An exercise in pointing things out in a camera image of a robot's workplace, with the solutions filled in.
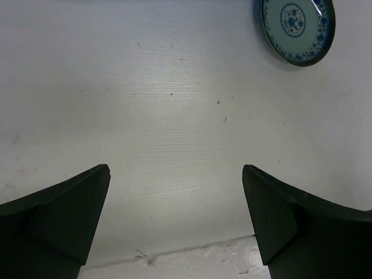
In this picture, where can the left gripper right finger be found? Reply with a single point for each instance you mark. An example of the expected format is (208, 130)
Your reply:
(300, 235)

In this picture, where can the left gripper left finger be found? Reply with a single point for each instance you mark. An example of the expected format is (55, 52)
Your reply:
(48, 234)

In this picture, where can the teal patterned plate near bin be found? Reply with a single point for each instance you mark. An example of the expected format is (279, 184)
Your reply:
(300, 31)

